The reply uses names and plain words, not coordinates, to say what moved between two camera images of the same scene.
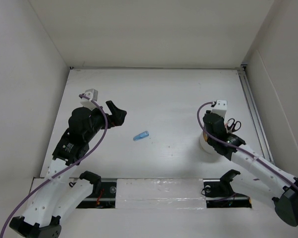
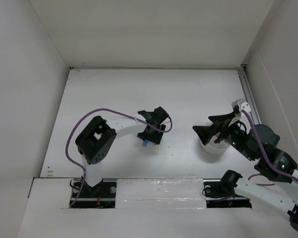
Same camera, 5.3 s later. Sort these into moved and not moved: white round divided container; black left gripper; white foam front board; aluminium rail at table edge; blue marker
Moved: blue marker; black left gripper
Not moved: white round divided container; aluminium rail at table edge; white foam front board
